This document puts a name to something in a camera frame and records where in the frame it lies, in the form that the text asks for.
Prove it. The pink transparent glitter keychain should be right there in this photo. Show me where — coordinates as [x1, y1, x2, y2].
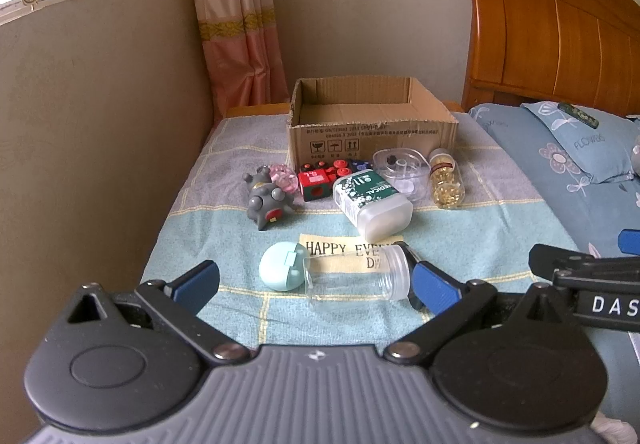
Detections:
[270, 163, 300, 193]

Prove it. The clear rounded plastic case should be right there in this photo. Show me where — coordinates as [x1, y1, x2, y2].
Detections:
[372, 148, 432, 203]

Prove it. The white cloth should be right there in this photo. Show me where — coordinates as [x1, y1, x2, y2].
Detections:
[597, 416, 637, 444]

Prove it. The pink curtain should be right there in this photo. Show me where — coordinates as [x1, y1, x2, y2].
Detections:
[186, 0, 289, 120]

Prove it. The red toy train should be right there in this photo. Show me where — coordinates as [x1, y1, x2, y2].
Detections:
[298, 159, 351, 201]

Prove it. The wooden headboard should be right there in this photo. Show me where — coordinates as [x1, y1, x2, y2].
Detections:
[460, 0, 640, 118]

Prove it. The clear plastic jar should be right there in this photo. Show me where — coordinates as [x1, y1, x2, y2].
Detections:
[302, 244, 413, 303]

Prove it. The cardboard box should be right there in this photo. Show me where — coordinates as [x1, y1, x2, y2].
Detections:
[286, 77, 460, 169]

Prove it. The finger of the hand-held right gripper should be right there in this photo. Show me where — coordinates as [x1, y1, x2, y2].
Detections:
[618, 228, 640, 256]
[529, 243, 640, 284]

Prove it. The blue floral bed sheet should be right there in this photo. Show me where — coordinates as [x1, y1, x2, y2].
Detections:
[467, 103, 640, 425]

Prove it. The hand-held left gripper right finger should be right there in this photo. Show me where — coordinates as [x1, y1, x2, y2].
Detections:
[382, 241, 572, 368]

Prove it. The clear bottle of golden capsules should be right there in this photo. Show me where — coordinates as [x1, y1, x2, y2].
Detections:
[428, 149, 466, 210]

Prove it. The mint round case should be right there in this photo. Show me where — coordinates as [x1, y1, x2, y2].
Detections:
[259, 241, 311, 292]

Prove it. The blue floral pillow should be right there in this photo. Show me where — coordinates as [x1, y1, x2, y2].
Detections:
[520, 100, 640, 185]

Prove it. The green patterned hair clip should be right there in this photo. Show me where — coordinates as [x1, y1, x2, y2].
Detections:
[557, 102, 600, 130]

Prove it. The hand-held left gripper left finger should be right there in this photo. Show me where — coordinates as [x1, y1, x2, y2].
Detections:
[65, 259, 253, 368]

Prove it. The white bottle with green label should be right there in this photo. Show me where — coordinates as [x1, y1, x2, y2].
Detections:
[332, 169, 414, 236]

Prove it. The grey rubber animal toy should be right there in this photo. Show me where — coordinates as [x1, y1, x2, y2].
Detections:
[243, 165, 297, 230]

